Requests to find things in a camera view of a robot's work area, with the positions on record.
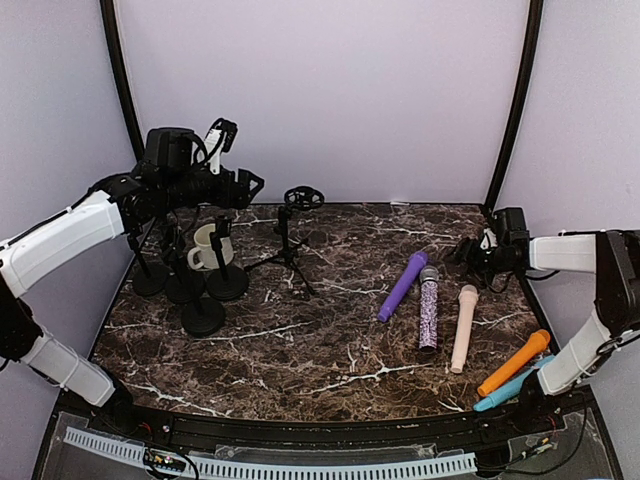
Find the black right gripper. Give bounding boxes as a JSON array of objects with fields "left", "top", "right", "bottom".
[{"left": 444, "top": 237, "right": 515, "bottom": 289}]

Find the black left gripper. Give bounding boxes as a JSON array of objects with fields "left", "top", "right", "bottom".
[{"left": 162, "top": 161, "right": 264, "bottom": 210}]

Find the pink toy microphone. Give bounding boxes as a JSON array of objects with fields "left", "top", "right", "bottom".
[{"left": 451, "top": 284, "right": 479, "bottom": 374}]

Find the silver glitter microphone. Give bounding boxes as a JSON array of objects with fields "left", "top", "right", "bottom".
[{"left": 419, "top": 265, "right": 439, "bottom": 352}]

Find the purple toy microphone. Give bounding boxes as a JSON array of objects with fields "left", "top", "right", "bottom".
[{"left": 377, "top": 251, "right": 428, "bottom": 323}]

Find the black tripod mic stand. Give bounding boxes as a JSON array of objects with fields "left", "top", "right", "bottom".
[{"left": 244, "top": 185, "right": 325, "bottom": 295}]

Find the black round-base purple mic stand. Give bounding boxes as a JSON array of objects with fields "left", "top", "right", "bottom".
[{"left": 206, "top": 215, "right": 249, "bottom": 302}]

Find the black round-base blue mic stand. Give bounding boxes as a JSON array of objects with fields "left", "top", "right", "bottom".
[{"left": 160, "top": 219, "right": 204, "bottom": 304}]

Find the orange toy microphone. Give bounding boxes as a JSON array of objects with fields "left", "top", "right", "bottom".
[{"left": 477, "top": 329, "right": 551, "bottom": 398}]

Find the black round-base orange mic stand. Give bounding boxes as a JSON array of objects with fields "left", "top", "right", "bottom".
[{"left": 127, "top": 221, "right": 169, "bottom": 298}]

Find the black round-base pink mic stand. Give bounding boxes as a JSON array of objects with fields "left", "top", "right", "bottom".
[{"left": 181, "top": 273, "right": 226, "bottom": 338}]

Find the blue toy microphone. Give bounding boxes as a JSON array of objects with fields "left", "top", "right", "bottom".
[{"left": 473, "top": 355, "right": 555, "bottom": 412}]

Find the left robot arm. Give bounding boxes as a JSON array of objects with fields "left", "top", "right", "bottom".
[{"left": 1, "top": 118, "right": 264, "bottom": 436}]

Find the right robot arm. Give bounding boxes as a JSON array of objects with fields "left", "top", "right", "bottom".
[{"left": 448, "top": 207, "right": 639, "bottom": 434}]

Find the cream ceramic mug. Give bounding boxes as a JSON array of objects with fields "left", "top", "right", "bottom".
[{"left": 187, "top": 224, "right": 235, "bottom": 271}]

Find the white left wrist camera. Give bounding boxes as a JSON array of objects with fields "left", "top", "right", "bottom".
[{"left": 203, "top": 118, "right": 238, "bottom": 175}]

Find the black front frame rail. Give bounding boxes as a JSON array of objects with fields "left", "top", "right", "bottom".
[{"left": 49, "top": 389, "right": 591, "bottom": 461}]

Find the black left corner post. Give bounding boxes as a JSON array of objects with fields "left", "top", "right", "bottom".
[{"left": 99, "top": 0, "right": 144, "bottom": 160}]

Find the black corner post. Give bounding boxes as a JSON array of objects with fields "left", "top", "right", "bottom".
[
  {"left": 99, "top": 0, "right": 144, "bottom": 160},
  {"left": 483, "top": 0, "right": 544, "bottom": 213}
]

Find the black right corner post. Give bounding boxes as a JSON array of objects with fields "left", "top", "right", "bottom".
[{"left": 483, "top": 0, "right": 544, "bottom": 213}]

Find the white slotted cable duct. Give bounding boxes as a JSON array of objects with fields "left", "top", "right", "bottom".
[{"left": 63, "top": 427, "right": 477, "bottom": 479}]

